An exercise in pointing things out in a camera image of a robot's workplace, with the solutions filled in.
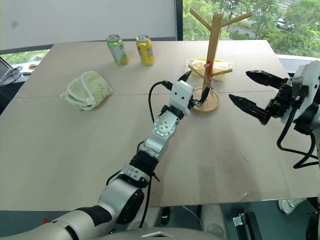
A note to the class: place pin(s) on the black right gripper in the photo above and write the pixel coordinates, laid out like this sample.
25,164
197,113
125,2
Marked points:
280,100

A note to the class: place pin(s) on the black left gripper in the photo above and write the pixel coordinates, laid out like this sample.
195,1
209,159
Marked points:
195,102

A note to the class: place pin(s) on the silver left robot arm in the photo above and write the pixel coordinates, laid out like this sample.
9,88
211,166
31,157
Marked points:
162,127

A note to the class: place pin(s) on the wooden tree stand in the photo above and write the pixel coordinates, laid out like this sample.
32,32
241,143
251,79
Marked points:
213,45

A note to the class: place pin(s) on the clear plastic snack bag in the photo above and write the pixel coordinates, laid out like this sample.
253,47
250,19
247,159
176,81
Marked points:
222,65

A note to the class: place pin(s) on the yellow drink can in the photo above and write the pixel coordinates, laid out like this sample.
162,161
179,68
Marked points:
145,50

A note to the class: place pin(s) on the green drink can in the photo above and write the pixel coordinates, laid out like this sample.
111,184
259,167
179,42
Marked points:
118,50

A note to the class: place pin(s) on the light green folded towel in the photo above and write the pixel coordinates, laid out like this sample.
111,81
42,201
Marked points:
87,90

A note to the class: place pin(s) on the white shoe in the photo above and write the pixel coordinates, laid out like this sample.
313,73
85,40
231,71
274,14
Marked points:
287,206

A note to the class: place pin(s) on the white window blind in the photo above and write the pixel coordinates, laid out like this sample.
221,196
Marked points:
87,17

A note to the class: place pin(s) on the black shoe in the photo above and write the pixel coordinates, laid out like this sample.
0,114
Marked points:
165,215

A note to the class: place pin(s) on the white table leg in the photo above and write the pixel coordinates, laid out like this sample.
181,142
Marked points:
212,221

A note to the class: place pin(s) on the silver robot torso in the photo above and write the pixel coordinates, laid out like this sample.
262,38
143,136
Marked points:
175,233

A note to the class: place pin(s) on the small brown object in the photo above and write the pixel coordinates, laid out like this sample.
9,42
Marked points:
32,66

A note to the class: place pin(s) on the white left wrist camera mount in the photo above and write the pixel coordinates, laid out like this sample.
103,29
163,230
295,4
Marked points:
181,96

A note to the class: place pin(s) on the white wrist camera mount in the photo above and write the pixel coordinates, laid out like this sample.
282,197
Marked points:
310,75
181,96

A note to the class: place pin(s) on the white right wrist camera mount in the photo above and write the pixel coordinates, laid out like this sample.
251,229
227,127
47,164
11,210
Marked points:
310,75

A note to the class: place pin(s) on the dark window frame post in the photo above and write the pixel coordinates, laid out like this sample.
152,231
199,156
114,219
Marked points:
178,20

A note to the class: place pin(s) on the black metal bracket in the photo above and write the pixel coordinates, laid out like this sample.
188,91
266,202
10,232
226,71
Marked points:
246,222

